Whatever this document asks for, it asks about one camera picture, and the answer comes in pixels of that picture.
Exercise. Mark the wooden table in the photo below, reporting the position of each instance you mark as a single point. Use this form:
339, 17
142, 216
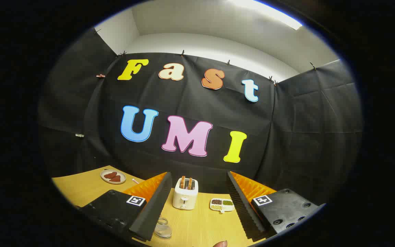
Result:
201, 226

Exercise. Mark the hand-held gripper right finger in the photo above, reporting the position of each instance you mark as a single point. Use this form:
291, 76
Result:
243, 209

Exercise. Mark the clear plastic bottle green label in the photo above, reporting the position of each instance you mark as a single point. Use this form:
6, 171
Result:
163, 231

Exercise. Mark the white divided dish with beans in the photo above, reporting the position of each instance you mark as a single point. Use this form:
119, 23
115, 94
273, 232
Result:
222, 205

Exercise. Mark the toast slice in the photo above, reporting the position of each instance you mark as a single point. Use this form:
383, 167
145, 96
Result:
190, 183
182, 181

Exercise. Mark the brown food piece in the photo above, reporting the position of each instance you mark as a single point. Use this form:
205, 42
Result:
116, 179
109, 175

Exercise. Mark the small white plate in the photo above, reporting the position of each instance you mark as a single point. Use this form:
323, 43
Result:
105, 179

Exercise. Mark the white toaster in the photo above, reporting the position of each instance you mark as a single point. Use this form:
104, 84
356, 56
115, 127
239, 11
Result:
184, 199

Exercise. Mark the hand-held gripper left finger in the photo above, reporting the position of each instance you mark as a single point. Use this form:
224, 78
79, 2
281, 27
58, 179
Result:
153, 209

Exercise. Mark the black backdrop cloth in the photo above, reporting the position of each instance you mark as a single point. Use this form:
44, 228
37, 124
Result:
190, 99

